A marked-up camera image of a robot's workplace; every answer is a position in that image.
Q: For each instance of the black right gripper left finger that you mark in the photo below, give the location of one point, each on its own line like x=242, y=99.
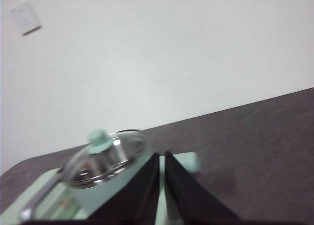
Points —
x=137, y=200

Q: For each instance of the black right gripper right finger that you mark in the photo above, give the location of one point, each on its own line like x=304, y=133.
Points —
x=191, y=200

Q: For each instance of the glass lid with green knob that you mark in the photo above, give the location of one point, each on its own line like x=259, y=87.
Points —
x=99, y=142

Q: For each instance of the green griddle cover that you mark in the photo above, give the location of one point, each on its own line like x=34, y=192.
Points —
x=12, y=204

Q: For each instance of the white wall socket plate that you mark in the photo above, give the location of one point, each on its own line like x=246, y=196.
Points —
x=25, y=17

